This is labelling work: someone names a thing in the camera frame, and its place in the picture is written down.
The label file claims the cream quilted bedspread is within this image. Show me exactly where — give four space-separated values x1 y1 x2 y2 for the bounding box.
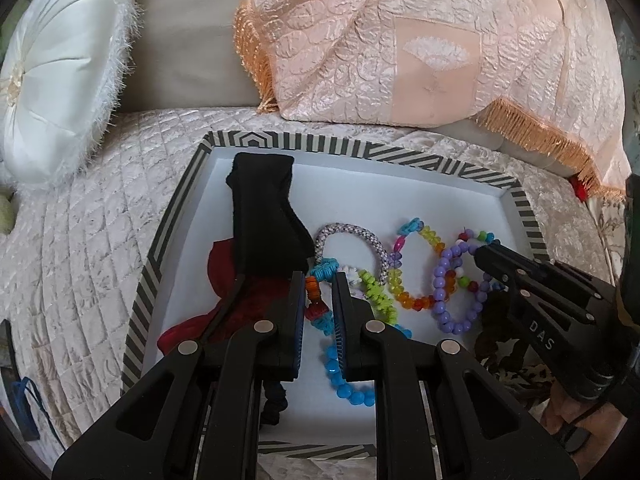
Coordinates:
0 107 640 480

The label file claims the leopard print bow headband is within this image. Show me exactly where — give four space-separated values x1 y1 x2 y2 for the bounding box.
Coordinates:
475 330 561 411

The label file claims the black scrunchie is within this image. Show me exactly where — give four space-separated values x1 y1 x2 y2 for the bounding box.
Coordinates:
260 380 290 431

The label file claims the multicolour round bead bracelet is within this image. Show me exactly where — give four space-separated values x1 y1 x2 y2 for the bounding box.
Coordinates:
447 226 508 295

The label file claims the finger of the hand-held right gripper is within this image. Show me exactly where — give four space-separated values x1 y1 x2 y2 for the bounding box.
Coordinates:
487 242 616 306
474 250 586 326

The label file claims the rainbow translucent bead bracelet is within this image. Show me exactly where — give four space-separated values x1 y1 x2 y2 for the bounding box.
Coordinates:
387 217 447 313

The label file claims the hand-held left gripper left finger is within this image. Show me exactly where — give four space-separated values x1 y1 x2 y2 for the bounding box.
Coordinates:
52 270 307 480

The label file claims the brown scrunchie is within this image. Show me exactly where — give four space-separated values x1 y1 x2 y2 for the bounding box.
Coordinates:
477 285 523 341

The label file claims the black fabric headband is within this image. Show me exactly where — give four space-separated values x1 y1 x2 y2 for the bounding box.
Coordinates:
225 151 316 281

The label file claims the person's right hand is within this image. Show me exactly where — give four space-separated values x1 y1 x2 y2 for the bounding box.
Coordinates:
547 387 628 461

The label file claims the purple bead bracelet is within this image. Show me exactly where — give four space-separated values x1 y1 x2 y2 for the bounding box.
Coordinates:
431 239 490 336

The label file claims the blue bead bracelet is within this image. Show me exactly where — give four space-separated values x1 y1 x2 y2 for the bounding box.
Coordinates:
320 325 415 408

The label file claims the pink fringed cushion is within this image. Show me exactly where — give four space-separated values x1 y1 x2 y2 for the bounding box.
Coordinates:
231 0 633 201

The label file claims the small red object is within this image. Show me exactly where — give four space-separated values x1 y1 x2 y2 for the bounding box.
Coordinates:
570 175 593 203

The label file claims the red fabric scrunchie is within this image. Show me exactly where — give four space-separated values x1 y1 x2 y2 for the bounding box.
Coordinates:
157 239 301 358

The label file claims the striped hexagonal tray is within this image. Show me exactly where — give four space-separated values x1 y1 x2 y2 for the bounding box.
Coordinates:
122 130 538 461

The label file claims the white round satin pillow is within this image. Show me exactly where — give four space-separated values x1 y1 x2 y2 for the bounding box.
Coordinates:
0 0 141 191

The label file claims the grey braided hair tie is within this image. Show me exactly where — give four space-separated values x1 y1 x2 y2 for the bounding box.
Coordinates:
314 222 391 286

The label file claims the teal orange knotted bracelet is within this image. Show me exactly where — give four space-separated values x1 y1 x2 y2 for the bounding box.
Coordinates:
305 257 340 337

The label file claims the green bead bracelet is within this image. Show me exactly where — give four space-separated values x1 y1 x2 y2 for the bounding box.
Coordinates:
356 267 400 327

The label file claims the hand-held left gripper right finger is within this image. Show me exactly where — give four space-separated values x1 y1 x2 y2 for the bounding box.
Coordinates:
333 270 587 480

